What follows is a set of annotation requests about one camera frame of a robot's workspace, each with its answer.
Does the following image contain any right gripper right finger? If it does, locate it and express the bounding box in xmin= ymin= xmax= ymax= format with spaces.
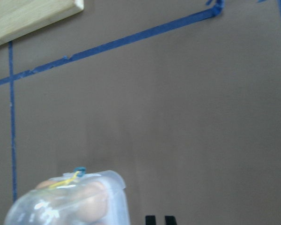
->
xmin=164 ymin=216 xmax=177 ymax=225

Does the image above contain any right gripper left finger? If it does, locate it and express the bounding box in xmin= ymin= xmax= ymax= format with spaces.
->
xmin=145 ymin=215 xmax=156 ymax=225

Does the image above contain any clear plastic egg box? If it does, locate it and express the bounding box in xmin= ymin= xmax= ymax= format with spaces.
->
xmin=4 ymin=167 xmax=131 ymax=225

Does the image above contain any wooden cutting board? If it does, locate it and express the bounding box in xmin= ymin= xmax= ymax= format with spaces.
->
xmin=0 ymin=0 xmax=84 ymax=45

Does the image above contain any brown egg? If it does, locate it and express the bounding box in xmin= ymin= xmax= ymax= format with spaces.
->
xmin=35 ymin=180 xmax=58 ymax=189
xmin=75 ymin=181 xmax=108 ymax=223

